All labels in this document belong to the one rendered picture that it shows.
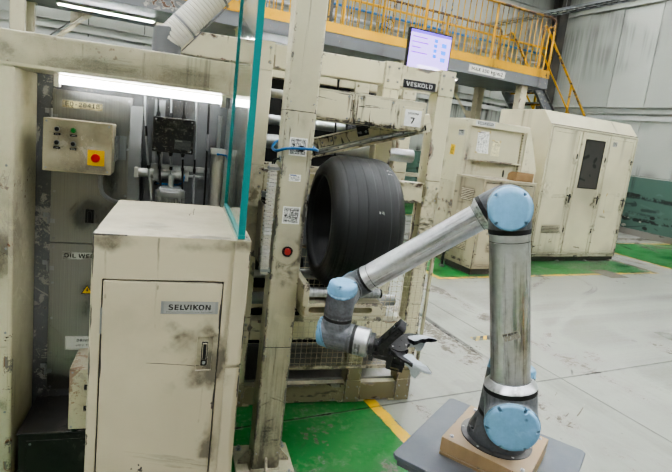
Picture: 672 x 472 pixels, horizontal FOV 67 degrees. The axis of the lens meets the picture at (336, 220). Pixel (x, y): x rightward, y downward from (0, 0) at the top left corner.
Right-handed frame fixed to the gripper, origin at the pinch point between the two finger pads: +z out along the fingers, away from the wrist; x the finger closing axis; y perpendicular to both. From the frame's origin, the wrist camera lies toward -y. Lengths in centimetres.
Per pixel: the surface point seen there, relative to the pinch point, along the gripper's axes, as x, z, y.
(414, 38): -490, -82, -24
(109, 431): 45, -81, 15
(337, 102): -107, -65, -42
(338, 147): -114, -64, -17
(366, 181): -68, -39, -22
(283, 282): -50, -68, 24
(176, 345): 30, -68, -7
